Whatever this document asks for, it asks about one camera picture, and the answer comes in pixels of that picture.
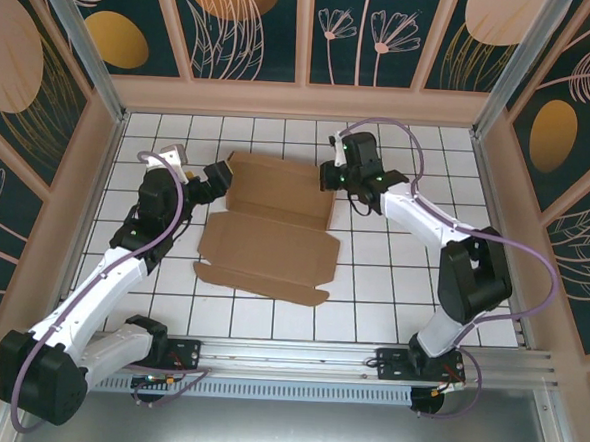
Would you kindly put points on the dark panel pale circle leaves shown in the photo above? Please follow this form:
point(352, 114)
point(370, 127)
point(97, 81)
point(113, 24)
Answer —
point(481, 42)

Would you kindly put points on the brown cardboard paper box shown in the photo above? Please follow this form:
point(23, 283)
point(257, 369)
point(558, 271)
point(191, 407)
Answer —
point(273, 250)

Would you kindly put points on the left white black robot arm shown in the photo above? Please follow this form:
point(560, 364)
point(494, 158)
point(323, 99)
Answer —
point(95, 289)

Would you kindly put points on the dark panel large pale circle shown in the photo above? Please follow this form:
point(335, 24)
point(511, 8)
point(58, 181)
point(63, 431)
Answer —
point(23, 74)

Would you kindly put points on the aluminium front rail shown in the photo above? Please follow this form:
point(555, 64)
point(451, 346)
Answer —
point(292, 356)

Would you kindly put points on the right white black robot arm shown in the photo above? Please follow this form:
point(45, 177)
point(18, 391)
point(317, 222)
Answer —
point(425, 219)

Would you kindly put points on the grey metal sheet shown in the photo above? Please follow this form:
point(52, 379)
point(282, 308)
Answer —
point(287, 431)

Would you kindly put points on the dark panel orange oval fern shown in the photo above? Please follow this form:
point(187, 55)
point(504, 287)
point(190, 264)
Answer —
point(573, 98)

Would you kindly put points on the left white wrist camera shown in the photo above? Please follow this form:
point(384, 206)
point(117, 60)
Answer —
point(174, 154)

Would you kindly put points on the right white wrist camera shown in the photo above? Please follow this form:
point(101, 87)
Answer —
point(338, 151)

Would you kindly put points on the dark panel with orange oval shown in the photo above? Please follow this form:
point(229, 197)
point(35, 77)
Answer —
point(137, 16)

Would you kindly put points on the dark panel pink leaf outlines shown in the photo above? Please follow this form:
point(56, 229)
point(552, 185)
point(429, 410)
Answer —
point(582, 268)

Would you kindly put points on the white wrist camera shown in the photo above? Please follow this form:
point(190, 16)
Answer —
point(174, 154)
point(338, 151)

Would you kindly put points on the aluminium side rail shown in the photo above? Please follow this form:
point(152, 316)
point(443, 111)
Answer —
point(106, 169)
point(489, 193)

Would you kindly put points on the aluminium corner post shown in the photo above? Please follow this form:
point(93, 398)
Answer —
point(509, 69)
point(83, 43)

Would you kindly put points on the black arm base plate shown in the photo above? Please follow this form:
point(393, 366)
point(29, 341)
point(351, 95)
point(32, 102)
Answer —
point(187, 349)
point(389, 364)

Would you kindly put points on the dark panel orange circle leaves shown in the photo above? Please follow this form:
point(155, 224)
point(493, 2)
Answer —
point(237, 27)

